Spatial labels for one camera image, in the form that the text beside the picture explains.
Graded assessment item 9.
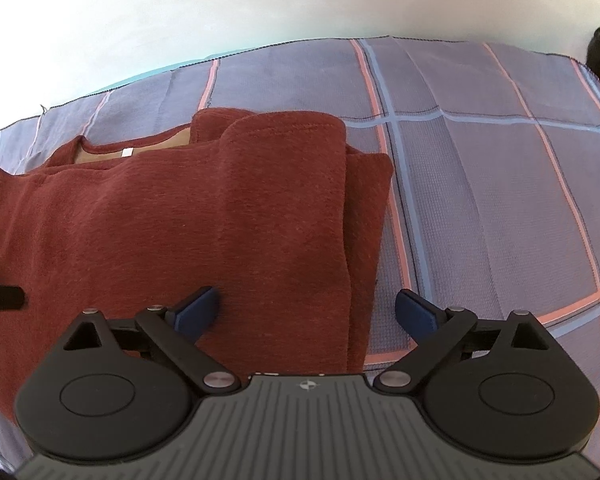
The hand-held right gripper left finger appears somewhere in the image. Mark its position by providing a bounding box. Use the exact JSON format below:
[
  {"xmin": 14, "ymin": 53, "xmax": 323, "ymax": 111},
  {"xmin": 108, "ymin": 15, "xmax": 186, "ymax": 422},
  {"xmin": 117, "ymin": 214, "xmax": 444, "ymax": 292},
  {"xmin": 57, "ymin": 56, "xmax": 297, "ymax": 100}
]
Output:
[{"xmin": 61, "ymin": 286, "xmax": 242, "ymax": 394}]

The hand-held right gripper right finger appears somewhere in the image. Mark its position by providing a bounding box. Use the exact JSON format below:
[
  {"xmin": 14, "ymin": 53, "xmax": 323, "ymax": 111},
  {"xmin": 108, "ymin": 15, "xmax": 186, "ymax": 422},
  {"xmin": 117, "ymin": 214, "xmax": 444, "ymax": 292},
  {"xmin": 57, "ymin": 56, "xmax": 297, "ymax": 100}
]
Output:
[{"xmin": 374, "ymin": 288, "xmax": 557, "ymax": 396}]

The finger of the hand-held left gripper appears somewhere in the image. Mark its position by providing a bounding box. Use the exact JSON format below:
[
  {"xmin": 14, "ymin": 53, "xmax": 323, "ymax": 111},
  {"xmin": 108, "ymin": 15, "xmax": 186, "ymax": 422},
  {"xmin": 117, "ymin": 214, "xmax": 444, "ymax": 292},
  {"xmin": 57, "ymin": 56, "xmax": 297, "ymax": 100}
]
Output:
[{"xmin": 0, "ymin": 283, "xmax": 29, "ymax": 314}]

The dark red sweater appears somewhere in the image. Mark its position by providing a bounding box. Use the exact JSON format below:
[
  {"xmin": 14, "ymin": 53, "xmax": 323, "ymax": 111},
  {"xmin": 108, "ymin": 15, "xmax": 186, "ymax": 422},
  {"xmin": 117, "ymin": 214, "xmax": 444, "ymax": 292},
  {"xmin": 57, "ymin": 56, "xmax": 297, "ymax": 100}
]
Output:
[{"xmin": 0, "ymin": 106, "xmax": 394, "ymax": 413}]

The blue plaid blanket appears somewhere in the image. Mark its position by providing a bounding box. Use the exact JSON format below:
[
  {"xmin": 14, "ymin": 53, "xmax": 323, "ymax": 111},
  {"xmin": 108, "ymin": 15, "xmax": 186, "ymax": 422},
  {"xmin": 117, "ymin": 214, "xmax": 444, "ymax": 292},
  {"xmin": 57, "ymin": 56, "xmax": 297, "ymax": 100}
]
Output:
[{"xmin": 0, "ymin": 35, "xmax": 600, "ymax": 471}]

